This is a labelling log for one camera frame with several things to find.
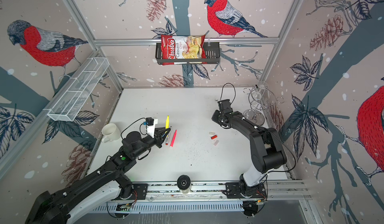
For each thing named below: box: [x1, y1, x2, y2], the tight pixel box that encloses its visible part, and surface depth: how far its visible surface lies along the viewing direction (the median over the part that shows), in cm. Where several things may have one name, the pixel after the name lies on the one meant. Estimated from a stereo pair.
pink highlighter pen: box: [170, 129, 178, 148], surface depth 94 cm
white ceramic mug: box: [101, 123, 121, 143], surface depth 90 cm
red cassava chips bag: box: [161, 34, 207, 66], surface depth 90 cm
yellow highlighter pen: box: [165, 115, 170, 129], surface depth 74 cm
